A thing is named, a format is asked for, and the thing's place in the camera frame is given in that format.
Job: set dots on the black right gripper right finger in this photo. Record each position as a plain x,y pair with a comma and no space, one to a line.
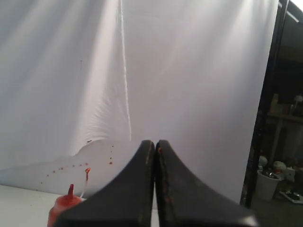
183,200

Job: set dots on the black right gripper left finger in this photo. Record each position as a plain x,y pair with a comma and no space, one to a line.
125,202

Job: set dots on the red sauce squeeze bottle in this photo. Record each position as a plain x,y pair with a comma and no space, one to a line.
67,201

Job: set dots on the white bucket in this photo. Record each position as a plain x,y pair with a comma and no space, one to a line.
266,185

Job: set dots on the background shelf clutter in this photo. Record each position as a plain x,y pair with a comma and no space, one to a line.
282,148

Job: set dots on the black stand pole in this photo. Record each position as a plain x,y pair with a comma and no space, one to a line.
265,100

